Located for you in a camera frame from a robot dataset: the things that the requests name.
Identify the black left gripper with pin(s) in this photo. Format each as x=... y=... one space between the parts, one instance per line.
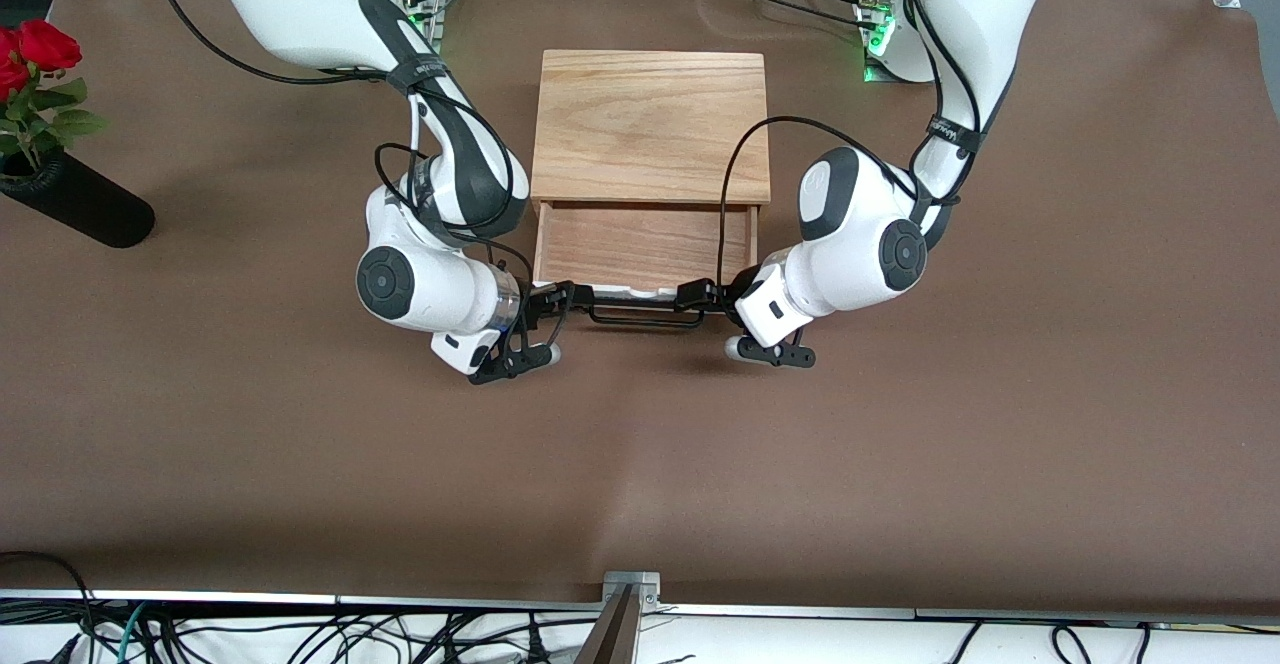
x=718 y=295

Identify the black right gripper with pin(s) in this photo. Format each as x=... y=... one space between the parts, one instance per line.
x=541 y=300

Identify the wooden drawer white front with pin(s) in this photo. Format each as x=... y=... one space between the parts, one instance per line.
x=640 y=244

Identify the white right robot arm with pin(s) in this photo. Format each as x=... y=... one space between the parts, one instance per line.
x=300 y=4

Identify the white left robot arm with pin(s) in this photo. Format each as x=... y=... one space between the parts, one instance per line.
x=960 y=24

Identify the wooden drawer cabinet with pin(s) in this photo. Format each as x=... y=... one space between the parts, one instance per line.
x=650 y=124

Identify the brown table cover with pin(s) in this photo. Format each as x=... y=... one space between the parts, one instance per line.
x=300 y=464

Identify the black ribbed vase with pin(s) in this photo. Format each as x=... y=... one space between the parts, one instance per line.
x=90 y=206

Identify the green rose leaves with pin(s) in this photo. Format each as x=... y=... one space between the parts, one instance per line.
x=75 y=124

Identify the large red rose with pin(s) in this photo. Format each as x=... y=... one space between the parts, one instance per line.
x=50 y=44

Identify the small red rose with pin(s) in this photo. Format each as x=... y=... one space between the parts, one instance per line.
x=10 y=74

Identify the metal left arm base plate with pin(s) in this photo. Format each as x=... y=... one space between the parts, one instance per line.
x=900 y=78

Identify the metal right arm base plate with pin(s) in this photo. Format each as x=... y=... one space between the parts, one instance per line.
x=430 y=24

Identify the aluminium table edge rail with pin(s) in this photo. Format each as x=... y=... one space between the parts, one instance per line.
x=450 y=604

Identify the aluminium camera mount post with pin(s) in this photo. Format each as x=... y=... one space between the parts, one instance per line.
x=620 y=634

